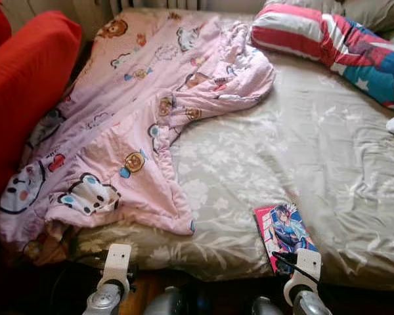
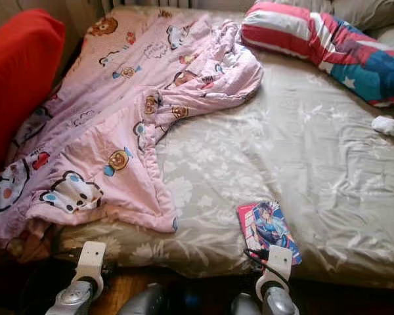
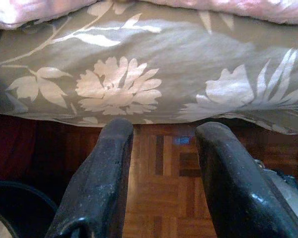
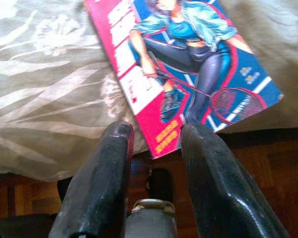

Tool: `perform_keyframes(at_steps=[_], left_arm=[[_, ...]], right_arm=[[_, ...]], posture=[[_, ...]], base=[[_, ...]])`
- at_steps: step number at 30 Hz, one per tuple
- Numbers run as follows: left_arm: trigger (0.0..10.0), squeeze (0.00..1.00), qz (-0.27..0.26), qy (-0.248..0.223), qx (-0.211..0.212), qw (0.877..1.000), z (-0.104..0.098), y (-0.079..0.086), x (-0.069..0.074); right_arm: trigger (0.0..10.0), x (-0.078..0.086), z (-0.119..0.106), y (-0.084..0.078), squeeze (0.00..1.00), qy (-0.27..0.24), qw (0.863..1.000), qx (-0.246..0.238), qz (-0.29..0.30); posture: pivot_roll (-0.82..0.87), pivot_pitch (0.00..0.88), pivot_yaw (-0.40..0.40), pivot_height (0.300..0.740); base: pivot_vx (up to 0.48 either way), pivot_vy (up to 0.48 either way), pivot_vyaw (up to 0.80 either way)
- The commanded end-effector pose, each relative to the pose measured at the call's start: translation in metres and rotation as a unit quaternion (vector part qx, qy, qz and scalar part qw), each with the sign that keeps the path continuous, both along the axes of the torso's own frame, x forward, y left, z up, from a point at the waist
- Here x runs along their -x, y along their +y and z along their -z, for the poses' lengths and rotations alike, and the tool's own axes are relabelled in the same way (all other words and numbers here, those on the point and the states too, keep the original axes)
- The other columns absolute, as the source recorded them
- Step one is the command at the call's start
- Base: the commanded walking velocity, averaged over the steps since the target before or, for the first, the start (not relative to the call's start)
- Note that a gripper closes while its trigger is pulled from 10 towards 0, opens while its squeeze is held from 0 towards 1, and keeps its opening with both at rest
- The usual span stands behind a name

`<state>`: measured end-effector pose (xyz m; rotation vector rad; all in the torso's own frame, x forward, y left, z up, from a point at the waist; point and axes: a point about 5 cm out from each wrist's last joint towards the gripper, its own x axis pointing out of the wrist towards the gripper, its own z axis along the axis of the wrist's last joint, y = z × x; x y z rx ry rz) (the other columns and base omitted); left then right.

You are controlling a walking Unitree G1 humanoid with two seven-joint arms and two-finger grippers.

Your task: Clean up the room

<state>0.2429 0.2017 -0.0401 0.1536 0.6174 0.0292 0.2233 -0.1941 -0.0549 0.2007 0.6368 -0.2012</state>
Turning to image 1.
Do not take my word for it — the silver right robot leg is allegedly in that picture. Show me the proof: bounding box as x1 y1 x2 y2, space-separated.
251 297 284 315

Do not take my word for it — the red sofa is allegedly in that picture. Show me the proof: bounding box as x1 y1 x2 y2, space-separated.
0 0 83 217

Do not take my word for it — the silver robot leg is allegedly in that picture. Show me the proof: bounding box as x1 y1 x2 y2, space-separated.
251 297 284 315
143 285 208 315

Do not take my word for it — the pink cartoon print quilt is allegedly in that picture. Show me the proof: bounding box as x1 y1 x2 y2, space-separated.
0 8 277 264

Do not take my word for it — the grey floral bed cover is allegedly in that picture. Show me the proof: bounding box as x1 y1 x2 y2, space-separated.
69 26 394 289

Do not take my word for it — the colourful comic book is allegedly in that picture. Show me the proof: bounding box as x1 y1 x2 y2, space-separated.
253 202 317 273

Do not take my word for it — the silver left robot leg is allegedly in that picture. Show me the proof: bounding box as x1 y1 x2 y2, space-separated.
143 285 208 315

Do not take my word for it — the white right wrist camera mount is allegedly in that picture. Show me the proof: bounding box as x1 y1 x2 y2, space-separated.
284 248 322 304

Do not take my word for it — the red white blue striped pillow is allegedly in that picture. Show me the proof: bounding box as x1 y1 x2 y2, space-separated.
251 2 394 109

